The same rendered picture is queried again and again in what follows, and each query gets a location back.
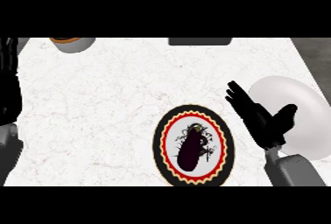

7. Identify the black red patterned plate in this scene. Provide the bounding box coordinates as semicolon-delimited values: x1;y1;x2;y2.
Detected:
151;104;237;187

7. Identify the grey pot with orange rim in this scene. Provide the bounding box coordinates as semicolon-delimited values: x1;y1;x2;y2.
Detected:
48;38;98;54

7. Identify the dark grey flat appliance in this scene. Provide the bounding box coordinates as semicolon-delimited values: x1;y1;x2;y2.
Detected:
168;38;234;46

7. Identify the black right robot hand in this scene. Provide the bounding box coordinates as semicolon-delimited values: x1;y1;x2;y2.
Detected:
224;80;299;151

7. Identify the dark purple eggplant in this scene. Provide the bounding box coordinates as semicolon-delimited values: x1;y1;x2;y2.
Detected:
176;122;212;172

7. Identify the plain white plate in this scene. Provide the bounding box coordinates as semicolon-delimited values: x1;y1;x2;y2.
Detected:
247;75;331;161

